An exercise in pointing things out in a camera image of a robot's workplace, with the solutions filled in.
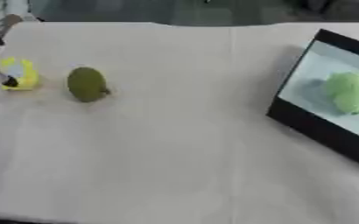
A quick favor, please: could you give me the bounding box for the black box with white inside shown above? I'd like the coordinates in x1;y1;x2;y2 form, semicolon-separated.
265;28;359;172

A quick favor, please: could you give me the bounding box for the olive green toy fruit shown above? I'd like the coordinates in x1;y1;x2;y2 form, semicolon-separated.
66;66;112;103

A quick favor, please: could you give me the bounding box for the light green soft toy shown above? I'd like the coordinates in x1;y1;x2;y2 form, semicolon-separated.
321;71;359;116

